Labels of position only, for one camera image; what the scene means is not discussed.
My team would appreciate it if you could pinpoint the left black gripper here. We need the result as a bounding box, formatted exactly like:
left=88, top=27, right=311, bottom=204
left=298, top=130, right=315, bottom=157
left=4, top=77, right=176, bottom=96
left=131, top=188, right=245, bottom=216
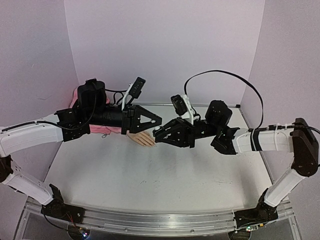
left=87, top=104, right=165, bottom=136

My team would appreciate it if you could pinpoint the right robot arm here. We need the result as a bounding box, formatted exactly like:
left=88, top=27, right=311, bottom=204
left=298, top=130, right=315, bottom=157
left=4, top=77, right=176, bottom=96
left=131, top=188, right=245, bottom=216
left=153, top=96, right=319, bottom=229

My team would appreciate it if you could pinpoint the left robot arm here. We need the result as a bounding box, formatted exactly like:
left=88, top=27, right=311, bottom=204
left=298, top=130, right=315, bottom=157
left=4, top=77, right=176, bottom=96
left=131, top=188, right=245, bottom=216
left=0, top=78, right=162, bottom=219

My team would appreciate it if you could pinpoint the mannequin hand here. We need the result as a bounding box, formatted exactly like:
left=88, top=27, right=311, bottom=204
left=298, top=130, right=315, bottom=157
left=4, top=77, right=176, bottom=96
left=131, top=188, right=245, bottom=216
left=127, top=131, right=156, bottom=148

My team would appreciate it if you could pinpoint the pink hoodie sleeve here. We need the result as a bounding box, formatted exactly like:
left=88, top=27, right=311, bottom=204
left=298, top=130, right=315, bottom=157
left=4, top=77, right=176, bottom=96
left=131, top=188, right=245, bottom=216
left=69, top=89, right=122, bottom=135

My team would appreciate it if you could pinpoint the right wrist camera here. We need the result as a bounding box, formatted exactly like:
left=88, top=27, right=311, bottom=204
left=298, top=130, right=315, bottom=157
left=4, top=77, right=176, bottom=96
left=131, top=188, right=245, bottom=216
left=170, top=94, right=198, bottom=125

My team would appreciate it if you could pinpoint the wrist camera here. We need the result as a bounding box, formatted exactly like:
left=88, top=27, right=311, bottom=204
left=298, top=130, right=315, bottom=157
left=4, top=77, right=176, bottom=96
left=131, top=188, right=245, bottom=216
left=121, top=77, right=146, bottom=110
left=170, top=94, right=198, bottom=125

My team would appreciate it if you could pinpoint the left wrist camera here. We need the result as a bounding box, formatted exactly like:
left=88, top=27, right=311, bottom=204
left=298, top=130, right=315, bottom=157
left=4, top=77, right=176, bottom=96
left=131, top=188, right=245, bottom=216
left=121, top=77, right=146, bottom=110

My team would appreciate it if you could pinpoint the right black camera cable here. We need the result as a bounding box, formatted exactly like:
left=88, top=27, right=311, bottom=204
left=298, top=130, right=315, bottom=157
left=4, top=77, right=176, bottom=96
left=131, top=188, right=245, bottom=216
left=184, top=69, right=265, bottom=131

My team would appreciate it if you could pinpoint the aluminium front rail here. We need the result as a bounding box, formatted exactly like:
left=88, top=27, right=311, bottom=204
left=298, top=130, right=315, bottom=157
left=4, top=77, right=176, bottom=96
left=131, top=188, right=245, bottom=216
left=14, top=198, right=301, bottom=240

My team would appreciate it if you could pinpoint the left black base cable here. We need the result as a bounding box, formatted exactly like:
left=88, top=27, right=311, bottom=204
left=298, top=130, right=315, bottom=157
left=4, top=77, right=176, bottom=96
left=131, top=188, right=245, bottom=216
left=42, top=212, right=73, bottom=233

